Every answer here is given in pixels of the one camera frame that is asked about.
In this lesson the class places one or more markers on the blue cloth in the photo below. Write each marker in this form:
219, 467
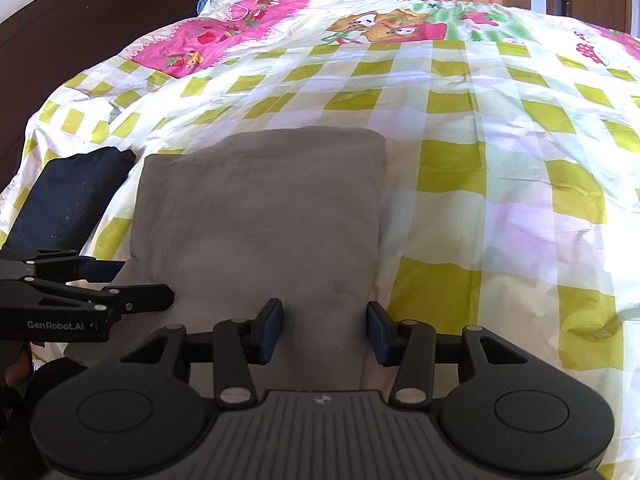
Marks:
203, 5

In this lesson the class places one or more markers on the printed checked bed blanket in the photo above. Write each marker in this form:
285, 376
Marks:
500, 185

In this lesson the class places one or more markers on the navy folded pants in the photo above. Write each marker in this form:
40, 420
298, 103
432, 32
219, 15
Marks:
70, 195

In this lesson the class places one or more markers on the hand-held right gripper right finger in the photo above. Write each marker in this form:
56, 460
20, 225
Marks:
378, 332

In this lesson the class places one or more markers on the person's left hand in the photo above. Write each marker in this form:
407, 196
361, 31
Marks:
17, 366

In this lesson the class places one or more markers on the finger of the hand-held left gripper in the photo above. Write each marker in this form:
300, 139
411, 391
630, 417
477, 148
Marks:
65, 265
145, 297

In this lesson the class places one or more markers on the light grey pants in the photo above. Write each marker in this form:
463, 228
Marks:
250, 220

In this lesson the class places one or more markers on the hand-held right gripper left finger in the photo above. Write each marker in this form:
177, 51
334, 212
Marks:
272, 332

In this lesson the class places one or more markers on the dark wooden headboard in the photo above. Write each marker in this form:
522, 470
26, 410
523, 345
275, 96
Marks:
75, 35

